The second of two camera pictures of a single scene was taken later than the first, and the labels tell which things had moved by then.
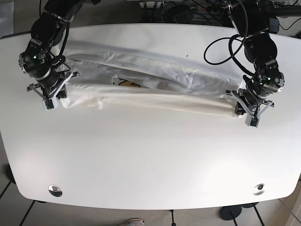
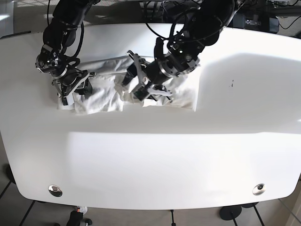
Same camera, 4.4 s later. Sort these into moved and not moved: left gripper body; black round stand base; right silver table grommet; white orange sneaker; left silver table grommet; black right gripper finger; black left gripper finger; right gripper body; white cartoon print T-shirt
Moved: right gripper body; black left gripper finger; white cartoon print T-shirt; white orange sneaker; black right gripper finger; left gripper body
Not moved: left silver table grommet; black round stand base; right silver table grommet
